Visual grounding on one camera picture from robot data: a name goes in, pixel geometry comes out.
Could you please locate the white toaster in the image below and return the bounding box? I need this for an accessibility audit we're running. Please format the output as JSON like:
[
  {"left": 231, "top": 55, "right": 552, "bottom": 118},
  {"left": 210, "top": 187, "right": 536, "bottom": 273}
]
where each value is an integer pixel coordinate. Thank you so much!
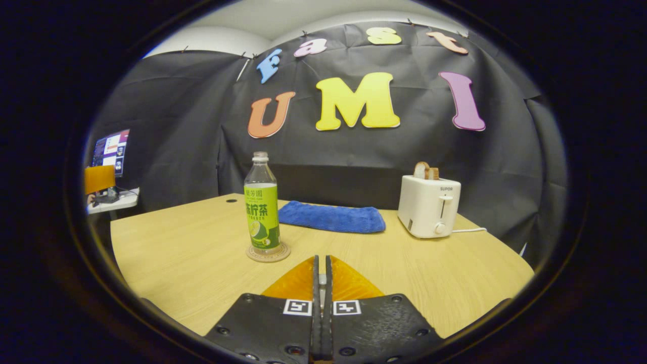
[{"left": 397, "top": 174, "right": 461, "bottom": 239}]

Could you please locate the blue folded towel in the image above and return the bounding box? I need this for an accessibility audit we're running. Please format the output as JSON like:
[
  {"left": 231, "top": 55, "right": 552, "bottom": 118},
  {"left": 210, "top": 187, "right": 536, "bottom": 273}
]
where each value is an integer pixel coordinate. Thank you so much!
[{"left": 278, "top": 201, "right": 386, "bottom": 234}]

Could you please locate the round wooden coaster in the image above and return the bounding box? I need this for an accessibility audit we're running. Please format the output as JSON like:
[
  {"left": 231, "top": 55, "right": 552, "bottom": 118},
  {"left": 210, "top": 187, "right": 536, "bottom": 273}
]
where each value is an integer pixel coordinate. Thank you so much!
[{"left": 246, "top": 242, "right": 292, "bottom": 263}]

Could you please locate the green label water bottle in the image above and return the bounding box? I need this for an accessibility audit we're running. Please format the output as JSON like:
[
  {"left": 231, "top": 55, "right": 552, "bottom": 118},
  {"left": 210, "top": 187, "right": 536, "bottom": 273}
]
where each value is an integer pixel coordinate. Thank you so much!
[{"left": 244, "top": 152, "right": 282, "bottom": 255}]

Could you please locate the black backdrop cloth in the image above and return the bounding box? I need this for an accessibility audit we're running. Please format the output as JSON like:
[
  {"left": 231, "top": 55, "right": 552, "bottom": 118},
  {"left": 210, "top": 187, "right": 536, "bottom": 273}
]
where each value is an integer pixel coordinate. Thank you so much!
[{"left": 86, "top": 20, "right": 567, "bottom": 268}]

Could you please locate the white side desk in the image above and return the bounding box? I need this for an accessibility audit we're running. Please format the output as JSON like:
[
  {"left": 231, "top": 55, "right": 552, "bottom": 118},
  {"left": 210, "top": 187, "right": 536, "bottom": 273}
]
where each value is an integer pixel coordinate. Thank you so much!
[{"left": 87, "top": 188, "right": 140, "bottom": 215}]

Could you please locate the computer monitor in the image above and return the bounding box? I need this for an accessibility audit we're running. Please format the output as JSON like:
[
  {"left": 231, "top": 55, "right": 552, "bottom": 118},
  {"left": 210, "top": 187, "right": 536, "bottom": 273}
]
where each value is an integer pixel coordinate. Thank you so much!
[{"left": 91, "top": 129, "right": 130, "bottom": 177}]

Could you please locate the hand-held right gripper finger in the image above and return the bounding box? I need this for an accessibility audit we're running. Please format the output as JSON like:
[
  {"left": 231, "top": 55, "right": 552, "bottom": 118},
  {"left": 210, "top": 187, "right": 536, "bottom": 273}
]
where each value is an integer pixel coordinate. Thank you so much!
[
  {"left": 204, "top": 255, "right": 321, "bottom": 364},
  {"left": 323, "top": 255, "right": 445, "bottom": 364}
]

